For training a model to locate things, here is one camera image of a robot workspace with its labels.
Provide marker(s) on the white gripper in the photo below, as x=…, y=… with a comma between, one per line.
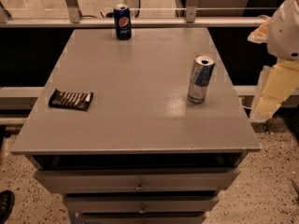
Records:
x=284, y=36

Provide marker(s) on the silver blue redbull can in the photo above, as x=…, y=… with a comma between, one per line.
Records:
x=202, y=68

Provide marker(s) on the blue pepsi can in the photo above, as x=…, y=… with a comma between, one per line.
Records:
x=121, y=14

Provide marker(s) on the top grey drawer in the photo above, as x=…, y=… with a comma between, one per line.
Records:
x=137, y=181

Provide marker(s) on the grey drawer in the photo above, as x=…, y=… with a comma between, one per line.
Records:
x=141, y=203
x=158, y=218
x=137, y=181

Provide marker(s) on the grey drawer cabinet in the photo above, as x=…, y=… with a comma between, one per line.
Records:
x=140, y=117

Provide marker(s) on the bottom grey drawer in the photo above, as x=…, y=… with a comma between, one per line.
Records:
x=158, y=218

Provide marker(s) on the dark chocolate bar wrapper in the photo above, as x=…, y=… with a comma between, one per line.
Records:
x=71, y=100

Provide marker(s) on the middle grey drawer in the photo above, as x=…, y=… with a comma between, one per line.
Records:
x=141, y=203

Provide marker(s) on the black shoe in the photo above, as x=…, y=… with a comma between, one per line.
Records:
x=7, y=200

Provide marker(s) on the metal window rail frame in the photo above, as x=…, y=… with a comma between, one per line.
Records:
x=91, y=14

